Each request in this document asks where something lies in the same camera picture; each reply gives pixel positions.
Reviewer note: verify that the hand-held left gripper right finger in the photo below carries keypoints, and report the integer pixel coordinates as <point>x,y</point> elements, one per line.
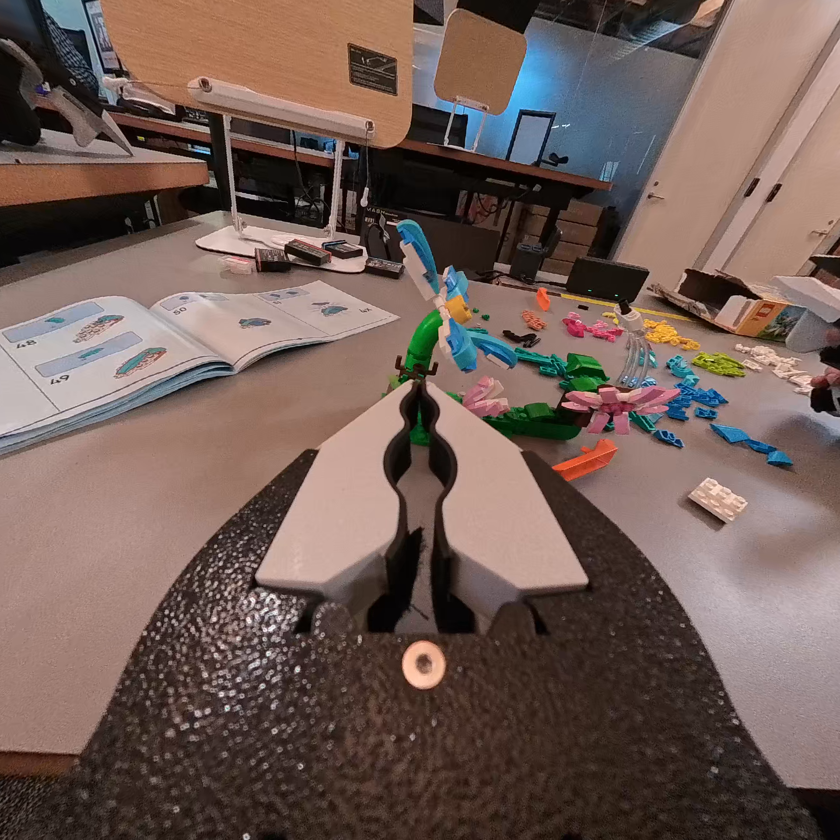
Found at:
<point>505,518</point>

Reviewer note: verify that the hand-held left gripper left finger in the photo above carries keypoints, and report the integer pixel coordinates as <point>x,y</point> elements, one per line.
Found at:
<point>341,512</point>

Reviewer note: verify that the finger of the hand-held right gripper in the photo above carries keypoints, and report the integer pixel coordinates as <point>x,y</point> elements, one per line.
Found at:
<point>820,315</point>

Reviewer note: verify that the blue lego flower green stem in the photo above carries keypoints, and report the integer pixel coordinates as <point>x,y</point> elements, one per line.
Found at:
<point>426,334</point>

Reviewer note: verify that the colourful lego set box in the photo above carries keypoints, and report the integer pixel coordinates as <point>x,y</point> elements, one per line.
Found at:
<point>764,319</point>

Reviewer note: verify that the pile of white lego pieces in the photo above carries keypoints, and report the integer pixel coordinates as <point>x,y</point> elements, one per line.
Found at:
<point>778,367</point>

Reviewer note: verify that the blue lego wedge pieces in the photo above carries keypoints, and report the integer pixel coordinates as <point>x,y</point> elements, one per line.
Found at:
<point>751,445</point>

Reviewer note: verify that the long orange lego piece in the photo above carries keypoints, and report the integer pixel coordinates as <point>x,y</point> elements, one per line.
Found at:
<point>587,459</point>

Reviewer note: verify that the pile of lime lego pieces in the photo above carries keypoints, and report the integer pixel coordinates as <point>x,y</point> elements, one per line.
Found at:
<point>718,364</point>

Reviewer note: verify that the small pink lego flower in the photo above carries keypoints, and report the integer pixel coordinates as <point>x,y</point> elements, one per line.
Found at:
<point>484,397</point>

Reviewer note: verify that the pile of blue lego pieces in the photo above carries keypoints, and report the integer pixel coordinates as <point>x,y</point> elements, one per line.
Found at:
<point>697,399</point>

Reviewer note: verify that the white lego brick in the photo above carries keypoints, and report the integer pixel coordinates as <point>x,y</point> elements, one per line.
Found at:
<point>717,499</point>

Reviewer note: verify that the pile of yellow lego pieces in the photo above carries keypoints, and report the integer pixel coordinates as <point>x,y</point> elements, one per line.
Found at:
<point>669,333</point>

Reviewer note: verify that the pile of teal lego pieces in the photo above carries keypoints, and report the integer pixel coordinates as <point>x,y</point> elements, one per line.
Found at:
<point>541,361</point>

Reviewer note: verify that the large pink lego flower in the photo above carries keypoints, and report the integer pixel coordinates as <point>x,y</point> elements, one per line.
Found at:
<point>620,401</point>

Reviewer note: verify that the dark green lego leaf pieces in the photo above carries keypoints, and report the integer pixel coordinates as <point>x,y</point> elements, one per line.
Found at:
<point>585,371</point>

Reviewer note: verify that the black lego pieces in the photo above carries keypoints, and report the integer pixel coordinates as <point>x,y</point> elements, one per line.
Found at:
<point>522,338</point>

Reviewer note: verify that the clear lego stems white top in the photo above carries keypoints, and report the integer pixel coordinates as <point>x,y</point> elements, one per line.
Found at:
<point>633,341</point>

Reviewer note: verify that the coral lego pieces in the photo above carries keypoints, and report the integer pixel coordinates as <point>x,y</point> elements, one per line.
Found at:
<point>534,319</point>

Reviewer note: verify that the small dark green lego pieces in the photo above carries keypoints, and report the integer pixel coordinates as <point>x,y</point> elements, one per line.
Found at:
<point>482,315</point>

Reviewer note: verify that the pile of pink lego pieces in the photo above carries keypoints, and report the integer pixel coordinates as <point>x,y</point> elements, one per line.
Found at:
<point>590,327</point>

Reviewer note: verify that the small orange lego piece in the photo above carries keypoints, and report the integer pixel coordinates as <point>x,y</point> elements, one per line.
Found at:
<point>543,299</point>

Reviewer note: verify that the lego instruction booklet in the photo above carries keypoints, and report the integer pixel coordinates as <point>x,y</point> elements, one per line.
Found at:
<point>131,354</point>

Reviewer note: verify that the person's right hand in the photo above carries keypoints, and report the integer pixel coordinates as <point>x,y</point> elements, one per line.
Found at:
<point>828,379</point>

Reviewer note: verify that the torn brown cardboard box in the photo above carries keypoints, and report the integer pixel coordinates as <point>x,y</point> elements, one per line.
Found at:
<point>705,285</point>

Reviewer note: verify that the black network device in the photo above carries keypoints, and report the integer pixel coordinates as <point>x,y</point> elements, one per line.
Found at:
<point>607,279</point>

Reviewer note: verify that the yellow tape strip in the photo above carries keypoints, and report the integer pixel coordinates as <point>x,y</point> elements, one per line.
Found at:
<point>590,300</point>

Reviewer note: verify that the small black box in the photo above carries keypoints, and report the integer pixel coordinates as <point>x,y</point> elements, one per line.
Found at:
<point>384,268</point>
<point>308,252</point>
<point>343,249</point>
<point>272,260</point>

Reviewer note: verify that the stack of brown cardboard boxes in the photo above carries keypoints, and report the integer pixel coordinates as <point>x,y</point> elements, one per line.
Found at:
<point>577,226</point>

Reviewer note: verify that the dark charging hub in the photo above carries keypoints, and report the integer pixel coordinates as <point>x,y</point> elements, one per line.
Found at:
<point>529,260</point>

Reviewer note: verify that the pink white small case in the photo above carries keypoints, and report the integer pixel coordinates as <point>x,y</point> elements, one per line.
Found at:
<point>236,264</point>

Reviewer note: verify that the large black carton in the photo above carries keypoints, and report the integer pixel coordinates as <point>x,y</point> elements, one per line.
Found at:
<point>453,243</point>

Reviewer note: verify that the black framed panel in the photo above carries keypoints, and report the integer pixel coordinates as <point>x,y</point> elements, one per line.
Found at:
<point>530,136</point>

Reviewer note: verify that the wooden desk black legs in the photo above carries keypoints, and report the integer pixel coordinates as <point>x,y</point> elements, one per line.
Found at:
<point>499,164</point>

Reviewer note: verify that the wooden side desk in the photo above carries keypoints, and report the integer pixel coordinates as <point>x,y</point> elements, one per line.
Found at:
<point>98,174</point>

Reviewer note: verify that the grey wedge tool black housing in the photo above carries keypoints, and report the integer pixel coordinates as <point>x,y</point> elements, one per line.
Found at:
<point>85,121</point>

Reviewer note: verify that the wooden book stand white base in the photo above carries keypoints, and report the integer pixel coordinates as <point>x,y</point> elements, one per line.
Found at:
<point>262,46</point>

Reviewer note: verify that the checkered cloth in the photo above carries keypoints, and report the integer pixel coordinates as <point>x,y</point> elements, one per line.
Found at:
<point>69,46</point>

